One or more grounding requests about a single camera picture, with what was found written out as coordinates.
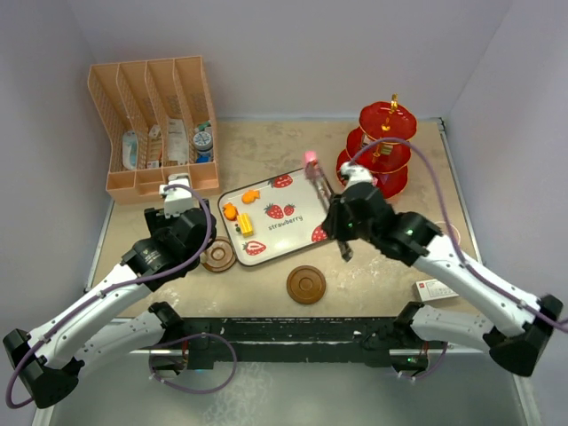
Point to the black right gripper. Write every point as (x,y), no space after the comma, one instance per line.
(332,224)

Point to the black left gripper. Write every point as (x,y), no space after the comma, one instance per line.
(158,222)

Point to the metal serving tongs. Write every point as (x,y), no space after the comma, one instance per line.
(316,176)

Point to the purple fuzzy sweet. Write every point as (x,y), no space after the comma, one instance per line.
(346,170)

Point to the brown coaster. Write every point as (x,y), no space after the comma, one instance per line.
(306,284)
(219,257)

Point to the orange fish cake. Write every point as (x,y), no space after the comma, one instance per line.
(250,196)
(230,211)

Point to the yellow toy cake slice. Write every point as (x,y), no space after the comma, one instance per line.
(245,225)

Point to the white strawberry tray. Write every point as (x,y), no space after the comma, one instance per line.
(286,218)

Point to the pink toy cake slice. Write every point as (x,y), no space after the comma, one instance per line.
(310,159)

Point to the clear plastic cup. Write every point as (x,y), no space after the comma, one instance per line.
(449,229)

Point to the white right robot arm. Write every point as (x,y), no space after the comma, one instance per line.
(511,325)

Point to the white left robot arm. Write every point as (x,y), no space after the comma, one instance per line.
(49,361)

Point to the white sachet packet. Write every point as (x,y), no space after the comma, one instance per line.
(178,148)

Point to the red three-tier stand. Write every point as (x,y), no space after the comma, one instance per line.
(384,120)

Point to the blue white pouch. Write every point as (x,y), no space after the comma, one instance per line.
(129,150)

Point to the small boxed packets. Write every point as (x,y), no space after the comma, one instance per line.
(154,147)

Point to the blue white round tin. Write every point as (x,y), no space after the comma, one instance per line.
(203,141)

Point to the white red card box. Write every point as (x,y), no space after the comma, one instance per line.
(433,290)

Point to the pink desk organizer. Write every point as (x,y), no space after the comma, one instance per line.
(151,111)

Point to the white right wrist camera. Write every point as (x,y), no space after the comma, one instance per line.
(360,175)

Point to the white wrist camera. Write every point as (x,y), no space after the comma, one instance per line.
(360,175)
(176,201)

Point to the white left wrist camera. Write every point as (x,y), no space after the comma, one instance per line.
(176,201)

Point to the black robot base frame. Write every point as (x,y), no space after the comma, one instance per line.
(372,341)

